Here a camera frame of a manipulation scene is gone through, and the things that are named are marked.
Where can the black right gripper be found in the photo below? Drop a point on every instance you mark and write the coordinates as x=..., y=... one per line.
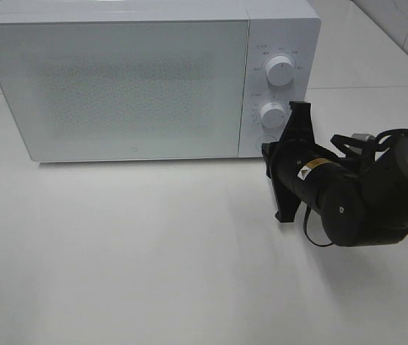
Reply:
x=300, y=170

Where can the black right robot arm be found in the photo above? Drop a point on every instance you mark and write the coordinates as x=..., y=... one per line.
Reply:
x=359, y=189

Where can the white microwave oven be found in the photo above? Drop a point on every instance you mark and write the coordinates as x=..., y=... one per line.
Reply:
x=274, y=28

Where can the white microwave knob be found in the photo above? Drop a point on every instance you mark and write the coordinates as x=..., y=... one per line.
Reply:
x=273, y=115
x=280, y=70

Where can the round white door button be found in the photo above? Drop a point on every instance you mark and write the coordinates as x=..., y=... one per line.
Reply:
x=265, y=139

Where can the white microwave door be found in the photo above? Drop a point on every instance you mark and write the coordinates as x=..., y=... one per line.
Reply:
x=125, y=91

